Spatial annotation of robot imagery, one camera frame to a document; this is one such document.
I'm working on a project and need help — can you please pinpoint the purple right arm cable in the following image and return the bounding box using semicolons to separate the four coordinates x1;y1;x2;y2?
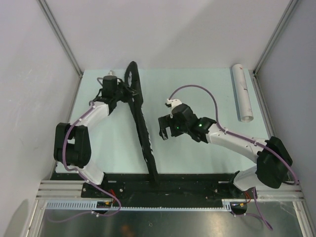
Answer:
169;84;301;232

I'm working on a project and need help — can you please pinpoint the aluminium frame rail right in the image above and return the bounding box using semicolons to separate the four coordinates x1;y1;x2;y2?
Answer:
249;70;316;237

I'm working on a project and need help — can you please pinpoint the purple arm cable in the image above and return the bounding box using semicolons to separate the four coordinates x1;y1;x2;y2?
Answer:
169;84;301;232
46;77;121;223

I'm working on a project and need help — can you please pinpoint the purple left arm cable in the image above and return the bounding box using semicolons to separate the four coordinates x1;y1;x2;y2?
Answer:
46;77;121;223

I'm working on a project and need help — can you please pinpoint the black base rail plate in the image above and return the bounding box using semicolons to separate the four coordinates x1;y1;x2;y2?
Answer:
49;172;247;208

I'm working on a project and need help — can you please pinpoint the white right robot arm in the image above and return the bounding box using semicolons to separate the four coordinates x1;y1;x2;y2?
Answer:
158;99;293;198

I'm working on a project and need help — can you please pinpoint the left aluminium frame post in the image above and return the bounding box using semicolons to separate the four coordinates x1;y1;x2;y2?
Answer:
37;0;83;79

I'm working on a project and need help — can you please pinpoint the black Crossway racket bag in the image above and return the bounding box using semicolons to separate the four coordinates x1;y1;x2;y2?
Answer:
124;61;159;187

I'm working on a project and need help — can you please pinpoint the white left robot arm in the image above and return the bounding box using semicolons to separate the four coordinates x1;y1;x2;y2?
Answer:
53;75;140;198

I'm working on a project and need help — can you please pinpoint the right aluminium frame post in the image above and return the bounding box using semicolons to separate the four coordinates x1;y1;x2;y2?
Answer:
253;0;301;76

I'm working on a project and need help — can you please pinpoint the aluminium frame post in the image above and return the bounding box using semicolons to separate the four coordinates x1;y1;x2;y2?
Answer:
253;0;301;76
37;0;83;79

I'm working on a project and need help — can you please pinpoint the white slotted cable duct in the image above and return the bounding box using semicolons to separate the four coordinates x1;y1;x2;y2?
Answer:
45;200;232;212

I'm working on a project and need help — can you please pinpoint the white shuttlecock tube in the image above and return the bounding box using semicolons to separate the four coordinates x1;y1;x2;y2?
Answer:
232;64;254;122

